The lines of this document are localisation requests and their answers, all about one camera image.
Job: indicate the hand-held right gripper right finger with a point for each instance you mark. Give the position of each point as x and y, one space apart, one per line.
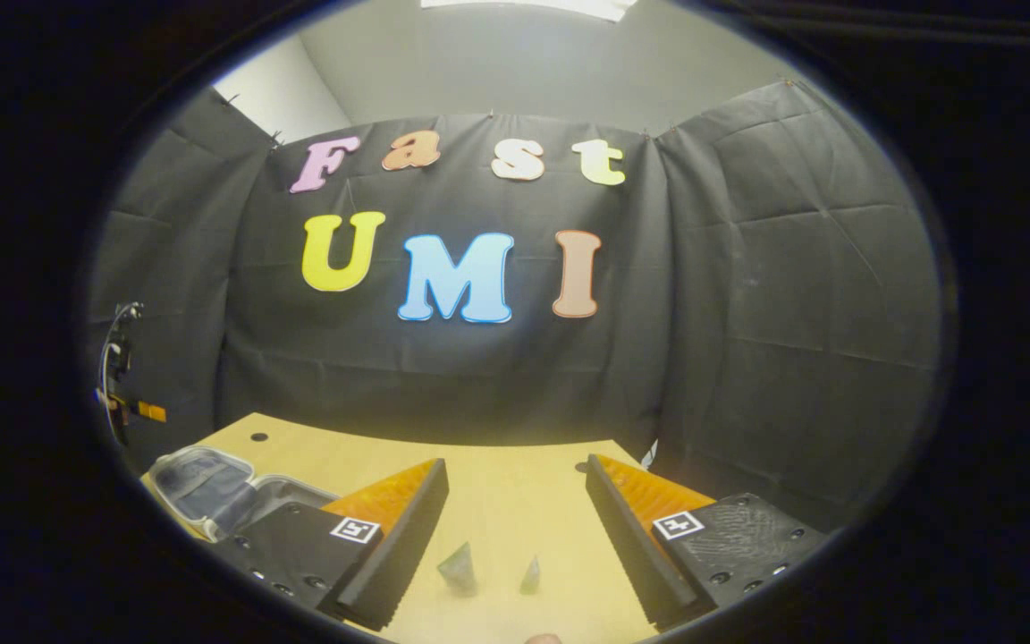
627 559

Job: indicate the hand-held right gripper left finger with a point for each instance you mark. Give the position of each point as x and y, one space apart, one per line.
403 559

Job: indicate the white suitcase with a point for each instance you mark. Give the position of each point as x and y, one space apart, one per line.
202 483

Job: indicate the small white tag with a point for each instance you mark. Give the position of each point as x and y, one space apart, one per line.
652 454

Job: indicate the black backdrop cloth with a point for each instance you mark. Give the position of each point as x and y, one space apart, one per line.
479 385

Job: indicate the ceiling light panel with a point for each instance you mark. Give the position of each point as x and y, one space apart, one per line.
524 5

